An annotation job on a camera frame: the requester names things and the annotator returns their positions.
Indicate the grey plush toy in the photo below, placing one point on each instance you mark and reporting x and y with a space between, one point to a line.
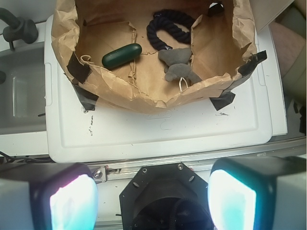
177 65

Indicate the aluminium frame rail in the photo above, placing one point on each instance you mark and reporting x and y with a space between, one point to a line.
118 170

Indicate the black tape right side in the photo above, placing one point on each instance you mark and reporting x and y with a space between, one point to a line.
247 69

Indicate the white plastic bin lid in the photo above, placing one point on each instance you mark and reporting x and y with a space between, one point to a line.
107 134

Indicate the black tape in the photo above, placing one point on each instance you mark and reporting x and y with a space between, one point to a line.
223 100
87 99
247 69
78 70

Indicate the grey sink basin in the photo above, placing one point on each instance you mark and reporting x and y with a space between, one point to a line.
22 90

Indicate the black tape left side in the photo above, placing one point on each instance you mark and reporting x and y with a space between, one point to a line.
78 70

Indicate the black octagonal mount plate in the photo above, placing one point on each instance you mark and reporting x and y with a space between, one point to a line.
165 197

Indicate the black faucet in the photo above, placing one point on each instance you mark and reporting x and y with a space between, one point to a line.
18 28

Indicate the black tape right front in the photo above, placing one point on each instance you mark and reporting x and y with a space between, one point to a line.
223 100

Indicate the brown paper bag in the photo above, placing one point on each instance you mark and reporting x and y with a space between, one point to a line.
220 44

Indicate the dark green plastic pickle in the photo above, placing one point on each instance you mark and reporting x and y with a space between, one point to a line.
121 56

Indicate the gripper left finger translucent pad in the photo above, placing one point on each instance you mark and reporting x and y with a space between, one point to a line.
47 196

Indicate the gripper right finger translucent pad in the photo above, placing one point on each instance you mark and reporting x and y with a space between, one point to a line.
258 193

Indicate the black tape left front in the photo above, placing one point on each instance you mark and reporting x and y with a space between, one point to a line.
87 99

